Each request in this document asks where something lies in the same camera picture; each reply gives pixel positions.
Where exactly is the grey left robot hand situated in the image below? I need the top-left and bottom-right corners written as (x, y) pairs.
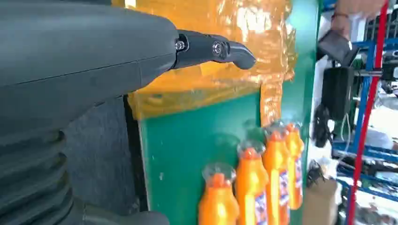
top-left (0, 0), bottom-right (257, 225)

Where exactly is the orange drink bottle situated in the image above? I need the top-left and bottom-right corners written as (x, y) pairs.
top-left (262, 122), bottom-right (291, 225)
top-left (235, 140), bottom-right (269, 225)
top-left (198, 163), bottom-right (240, 225)
top-left (284, 121), bottom-right (305, 211)

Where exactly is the yellow plastic sheet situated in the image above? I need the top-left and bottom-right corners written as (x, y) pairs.
top-left (111, 0), bottom-right (297, 128)

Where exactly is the black tablet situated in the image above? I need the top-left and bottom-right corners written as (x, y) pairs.
top-left (317, 29), bottom-right (359, 67)

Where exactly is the black box case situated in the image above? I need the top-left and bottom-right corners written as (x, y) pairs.
top-left (321, 67), bottom-right (356, 121)

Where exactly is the person's left hand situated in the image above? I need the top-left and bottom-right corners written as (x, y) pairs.
top-left (330, 17), bottom-right (352, 40)

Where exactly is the person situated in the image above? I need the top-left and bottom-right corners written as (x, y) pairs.
top-left (330, 0), bottom-right (388, 40)

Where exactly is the brown cardboard box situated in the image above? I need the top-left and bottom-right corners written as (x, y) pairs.
top-left (302, 178), bottom-right (338, 225)

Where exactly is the blue metal shelf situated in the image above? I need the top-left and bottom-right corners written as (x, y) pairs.
top-left (320, 0), bottom-right (398, 225)

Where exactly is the red pole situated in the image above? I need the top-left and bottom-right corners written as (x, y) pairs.
top-left (346, 0), bottom-right (390, 225)

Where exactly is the black controller with cable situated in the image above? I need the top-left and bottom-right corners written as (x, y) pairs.
top-left (312, 105), bottom-right (332, 149)

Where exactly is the black cable bundle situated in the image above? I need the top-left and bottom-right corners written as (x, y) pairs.
top-left (306, 160), bottom-right (326, 189)

